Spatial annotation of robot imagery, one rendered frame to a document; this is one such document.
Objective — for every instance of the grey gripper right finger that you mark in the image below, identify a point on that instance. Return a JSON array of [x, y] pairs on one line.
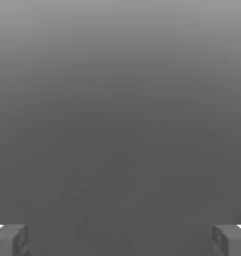
[[234, 241]]

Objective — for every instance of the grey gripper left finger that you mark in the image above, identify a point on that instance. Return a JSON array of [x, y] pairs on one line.
[[6, 240]]

